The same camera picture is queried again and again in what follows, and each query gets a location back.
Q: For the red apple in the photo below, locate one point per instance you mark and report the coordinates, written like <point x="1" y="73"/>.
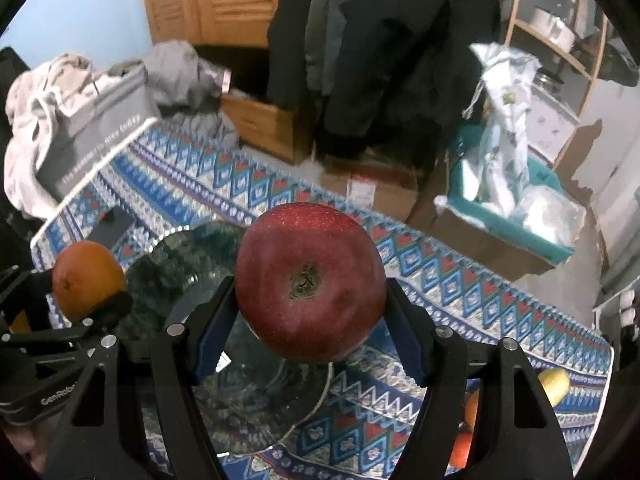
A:
<point x="310" y="285"/>

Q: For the beige cloth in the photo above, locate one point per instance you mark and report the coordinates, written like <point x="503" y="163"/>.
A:
<point x="30" y="110"/>

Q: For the wooden louvered door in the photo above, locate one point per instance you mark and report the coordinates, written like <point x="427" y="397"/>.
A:
<point x="225" y="0"/>

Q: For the teal plastic bin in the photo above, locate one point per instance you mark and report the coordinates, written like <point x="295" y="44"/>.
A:
<point x="542" y="172"/>

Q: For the plain cardboard box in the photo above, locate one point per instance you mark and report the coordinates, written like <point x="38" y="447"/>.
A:
<point x="480" y="250"/>

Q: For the wooden shelf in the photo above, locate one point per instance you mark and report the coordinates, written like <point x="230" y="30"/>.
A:
<point x="595" y="60"/>

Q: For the black flat device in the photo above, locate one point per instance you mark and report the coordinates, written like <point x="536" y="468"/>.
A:
<point x="112" y="227"/>

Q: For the blue patterned tablecloth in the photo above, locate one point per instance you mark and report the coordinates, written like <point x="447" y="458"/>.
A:
<point x="450" y="280"/>

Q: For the white rack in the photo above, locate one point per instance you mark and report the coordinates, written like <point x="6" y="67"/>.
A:
<point x="620" y="310"/>

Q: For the large orange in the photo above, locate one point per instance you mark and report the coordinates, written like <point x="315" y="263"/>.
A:
<point x="87" y="280"/>

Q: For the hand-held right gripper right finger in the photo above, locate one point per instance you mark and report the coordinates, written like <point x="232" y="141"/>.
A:
<point x="405" y="332"/>

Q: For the yellow lemon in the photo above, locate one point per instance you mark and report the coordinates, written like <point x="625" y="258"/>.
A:
<point x="552" y="385"/>

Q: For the labelled cardboard box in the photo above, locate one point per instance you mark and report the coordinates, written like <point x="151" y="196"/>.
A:
<point x="370" y="185"/>

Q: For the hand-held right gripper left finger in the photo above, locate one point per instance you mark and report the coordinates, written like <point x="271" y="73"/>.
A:
<point x="212" y="340"/>

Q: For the metal pot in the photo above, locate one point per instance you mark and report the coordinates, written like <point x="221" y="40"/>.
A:
<point x="552" y="27"/>

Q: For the white drawer unit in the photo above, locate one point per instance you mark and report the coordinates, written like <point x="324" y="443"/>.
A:
<point x="550" y="120"/>

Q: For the clear plastic bag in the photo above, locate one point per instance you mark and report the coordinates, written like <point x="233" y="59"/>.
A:
<point x="545" y="215"/>

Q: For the grey fabric storage box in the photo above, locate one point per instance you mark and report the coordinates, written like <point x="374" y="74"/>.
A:
<point x="100" y="125"/>

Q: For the printed white plastic bag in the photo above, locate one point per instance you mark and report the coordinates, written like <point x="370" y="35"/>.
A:
<point x="505" y="110"/>

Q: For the black jacket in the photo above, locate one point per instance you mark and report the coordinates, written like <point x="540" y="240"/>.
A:
<point x="390" y="50"/>

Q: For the grey cloth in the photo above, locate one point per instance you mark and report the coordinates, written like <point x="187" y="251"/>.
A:
<point x="175" y="75"/>

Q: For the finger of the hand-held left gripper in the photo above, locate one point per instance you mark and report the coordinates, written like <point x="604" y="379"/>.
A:
<point x="112" y="310"/>
<point x="30" y="285"/>

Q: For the dark green glass bowl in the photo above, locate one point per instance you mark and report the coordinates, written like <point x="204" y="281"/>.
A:
<point x="165" y="270"/>

